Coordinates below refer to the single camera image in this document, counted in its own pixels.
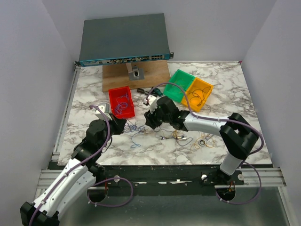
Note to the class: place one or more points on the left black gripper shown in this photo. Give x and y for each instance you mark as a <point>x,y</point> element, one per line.
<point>118,124</point>

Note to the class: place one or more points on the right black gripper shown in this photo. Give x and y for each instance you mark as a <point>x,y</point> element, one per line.
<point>150,119</point>

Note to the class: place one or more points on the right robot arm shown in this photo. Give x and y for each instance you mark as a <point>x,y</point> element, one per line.
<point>240,138</point>

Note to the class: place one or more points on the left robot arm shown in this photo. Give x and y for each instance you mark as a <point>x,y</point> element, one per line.
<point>80,172</point>

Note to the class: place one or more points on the red plastic bin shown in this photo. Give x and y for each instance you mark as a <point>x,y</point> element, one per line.
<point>121,102</point>

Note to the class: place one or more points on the black cylindrical bit holder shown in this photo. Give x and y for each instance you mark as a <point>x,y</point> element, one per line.
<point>147,93</point>

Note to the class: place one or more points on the black metal socket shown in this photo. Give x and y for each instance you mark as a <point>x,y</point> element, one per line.
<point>141,91</point>

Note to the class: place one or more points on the small open-end wrench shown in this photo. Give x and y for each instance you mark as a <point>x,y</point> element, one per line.
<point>181,138</point>

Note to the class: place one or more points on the green plastic bin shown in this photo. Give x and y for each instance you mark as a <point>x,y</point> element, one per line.
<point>174,90</point>

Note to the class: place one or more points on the wooden board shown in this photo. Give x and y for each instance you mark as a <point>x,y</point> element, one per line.
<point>155,72</point>

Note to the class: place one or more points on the ratchet wrench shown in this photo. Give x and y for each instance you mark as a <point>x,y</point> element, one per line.
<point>207,140</point>

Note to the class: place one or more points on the yellow plastic bin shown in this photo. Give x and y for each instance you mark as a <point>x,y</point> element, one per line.
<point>197,91</point>

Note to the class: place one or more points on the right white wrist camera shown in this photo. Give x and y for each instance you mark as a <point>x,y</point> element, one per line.
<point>151,101</point>

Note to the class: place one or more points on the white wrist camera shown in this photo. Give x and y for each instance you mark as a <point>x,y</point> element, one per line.
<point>151,101</point>
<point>105,109</point>

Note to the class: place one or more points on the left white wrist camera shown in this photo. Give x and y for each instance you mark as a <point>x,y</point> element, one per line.
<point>105,109</point>

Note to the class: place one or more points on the green handled screwdriver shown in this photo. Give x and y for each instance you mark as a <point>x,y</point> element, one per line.
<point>157,92</point>

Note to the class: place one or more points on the grey metal bracket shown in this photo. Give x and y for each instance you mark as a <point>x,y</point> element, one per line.
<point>135,72</point>

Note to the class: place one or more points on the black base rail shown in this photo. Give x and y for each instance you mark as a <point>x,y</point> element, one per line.
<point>161,180</point>

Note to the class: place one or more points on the grey network switch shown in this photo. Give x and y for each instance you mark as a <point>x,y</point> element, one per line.
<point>126,39</point>

